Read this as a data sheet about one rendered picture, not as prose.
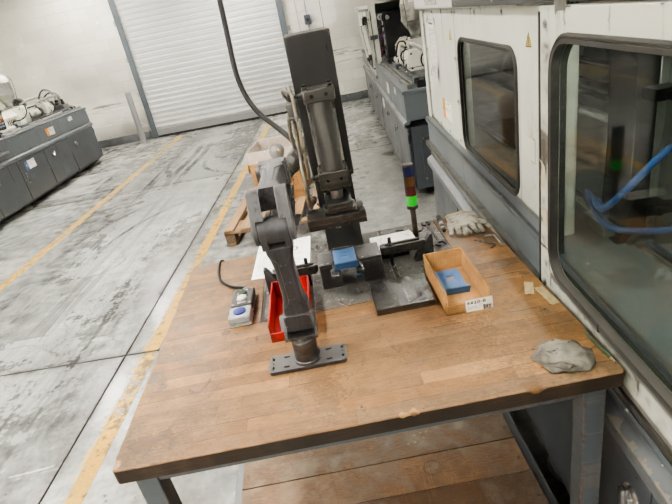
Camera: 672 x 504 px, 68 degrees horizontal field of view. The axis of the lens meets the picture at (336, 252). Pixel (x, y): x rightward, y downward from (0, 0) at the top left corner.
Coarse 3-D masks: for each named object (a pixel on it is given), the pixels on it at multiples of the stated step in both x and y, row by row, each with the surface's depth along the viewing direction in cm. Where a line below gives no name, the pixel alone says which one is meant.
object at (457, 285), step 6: (444, 270) 156; (450, 270) 155; (456, 270) 155; (438, 276) 153; (444, 276) 153; (450, 276) 153; (456, 276) 151; (444, 282) 150; (450, 282) 149; (456, 282) 148; (462, 282) 148; (444, 288) 147; (450, 288) 141; (456, 288) 141; (462, 288) 142; (468, 288) 142; (450, 294) 143
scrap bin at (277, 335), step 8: (304, 280) 159; (272, 288) 156; (304, 288) 160; (272, 296) 153; (280, 296) 161; (272, 304) 150; (280, 304) 156; (312, 304) 153; (272, 312) 147; (280, 312) 152; (272, 320) 144; (272, 328) 141; (280, 328) 144; (272, 336) 138; (280, 336) 138
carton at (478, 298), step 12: (432, 252) 155; (444, 252) 155; (456, 252) 155; (432, 264) 156; (444, 264) 157; (456, 264) 157; (468, 264) 148; (432, 276) 146; (468, 276) 151; (480, 276) 137; (480, 288) 140; (444, 300) 135; (456, 300) 141; (468, 300) 134; (480, 300) 134; (492, 300) 134; (456, 312) 135
